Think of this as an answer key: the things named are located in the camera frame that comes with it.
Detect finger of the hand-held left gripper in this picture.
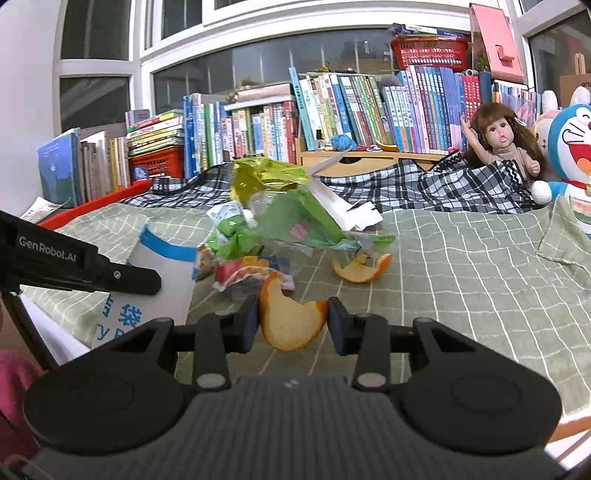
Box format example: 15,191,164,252
95,261,163,296
0,291,61,371

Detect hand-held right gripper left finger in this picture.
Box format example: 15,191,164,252
105,294,261,393

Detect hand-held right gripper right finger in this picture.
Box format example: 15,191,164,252
327,296,484,393

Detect large orange peel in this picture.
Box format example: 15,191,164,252
259,271,329,352

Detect white and blue paper bag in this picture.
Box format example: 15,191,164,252
91,220,201,350

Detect colourful snack packet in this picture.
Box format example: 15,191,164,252
212,255,296,292

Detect printed magazine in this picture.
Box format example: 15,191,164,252
19,196,63,223

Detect small orange peel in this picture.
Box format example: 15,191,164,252
331,252,393,284

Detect pink cloth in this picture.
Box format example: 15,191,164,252
0,349,47,460

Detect brown snack packet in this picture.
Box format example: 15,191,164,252
196,244,217,281

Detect green white snack wrapper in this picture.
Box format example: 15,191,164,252
205,203,266,260

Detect row of pale thin books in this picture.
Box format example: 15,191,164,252
37,128,132,208

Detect red plastic crate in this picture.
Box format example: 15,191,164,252
128,147,185,190

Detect green plastic wrapper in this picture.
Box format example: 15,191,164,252
249,185,398,252

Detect white torn paper carton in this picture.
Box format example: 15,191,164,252
305,151,385,232

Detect green checked bedsheet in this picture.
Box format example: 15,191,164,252
21,195,591,418

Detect flat stack of picture books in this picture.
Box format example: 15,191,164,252
126,110,185,157

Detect black white plaid blanket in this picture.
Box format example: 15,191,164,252
117,154,550,215

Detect wooden drawer organizer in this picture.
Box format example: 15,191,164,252
295,136,462,178

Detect row of blue green books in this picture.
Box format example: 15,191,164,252
183,92,301,178

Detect long beige box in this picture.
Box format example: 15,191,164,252
224,83,296,110

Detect long row of colourful books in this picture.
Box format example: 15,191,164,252
288,65,492,155

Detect brown haired doll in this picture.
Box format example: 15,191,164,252
459,102,548,185

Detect red plastic basket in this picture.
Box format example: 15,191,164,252
390,36,469,72

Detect pink rabbit plush toy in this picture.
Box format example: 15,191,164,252
533,85,591,155

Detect short row of purple books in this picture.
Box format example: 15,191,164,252
492,79,542,125

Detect blue cat plush toy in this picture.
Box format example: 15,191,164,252
530,104,591,241

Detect books lying in basket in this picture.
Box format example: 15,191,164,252
390,23,467,40

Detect pink toy house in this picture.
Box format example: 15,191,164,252
468,2,527,84

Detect brown cardboard box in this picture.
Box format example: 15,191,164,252
558,73,591,109

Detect red bed rail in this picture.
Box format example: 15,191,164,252
39,179,153,230

